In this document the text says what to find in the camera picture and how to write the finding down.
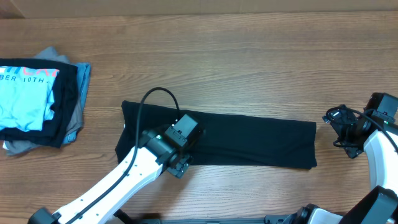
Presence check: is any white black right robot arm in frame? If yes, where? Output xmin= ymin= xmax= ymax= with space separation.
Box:
xmin=284 ymin=93 xmax=397 ymax=224

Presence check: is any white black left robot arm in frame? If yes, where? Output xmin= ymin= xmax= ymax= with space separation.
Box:
xmin=28 ymin=114 xmax=203 ymax=224

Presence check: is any folded grey shirt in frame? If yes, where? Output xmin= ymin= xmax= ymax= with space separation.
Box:
xmin=1 ymin=58 xmax=80 ymax=148

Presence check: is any folded blue shirt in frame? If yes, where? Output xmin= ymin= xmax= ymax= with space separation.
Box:
xmin=62 ymin=63 xmax=91 ymax=144

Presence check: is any folded black printed t-shirt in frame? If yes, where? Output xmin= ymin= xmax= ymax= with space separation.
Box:
xmin=1 ymin=65 xmax=60 ymax=132

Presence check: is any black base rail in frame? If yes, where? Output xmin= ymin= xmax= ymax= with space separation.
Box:
xmin=114 ymin=210 xmax=297 ymax=224

